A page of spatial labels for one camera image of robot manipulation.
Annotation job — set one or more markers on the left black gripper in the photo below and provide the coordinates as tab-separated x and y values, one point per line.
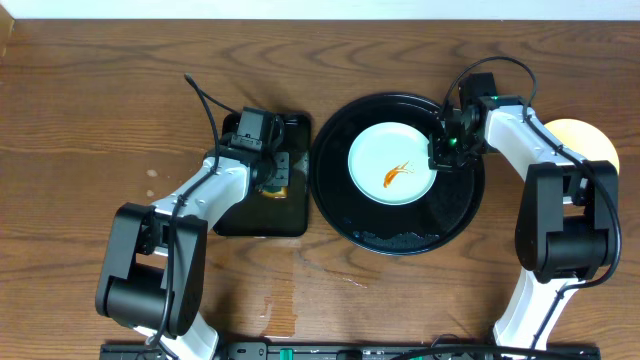
279	164

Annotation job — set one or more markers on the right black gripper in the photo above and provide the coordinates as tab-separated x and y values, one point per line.
437	158

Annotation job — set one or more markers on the orange green sponge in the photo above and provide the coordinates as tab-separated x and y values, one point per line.
275	192

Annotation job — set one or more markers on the stained light blue plate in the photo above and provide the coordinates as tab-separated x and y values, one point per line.
389	164

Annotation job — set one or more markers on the yellow plate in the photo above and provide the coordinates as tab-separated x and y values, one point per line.
585	139

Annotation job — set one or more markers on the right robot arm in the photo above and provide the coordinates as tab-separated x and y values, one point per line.
568	233

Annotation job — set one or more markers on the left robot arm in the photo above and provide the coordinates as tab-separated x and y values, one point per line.
152	276

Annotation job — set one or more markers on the black rectangular water tray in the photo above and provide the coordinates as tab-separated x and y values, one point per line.
260	216

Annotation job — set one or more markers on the black round tray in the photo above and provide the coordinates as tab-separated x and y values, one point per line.
423	225

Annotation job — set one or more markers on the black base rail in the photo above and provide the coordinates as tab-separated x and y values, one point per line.
263	351

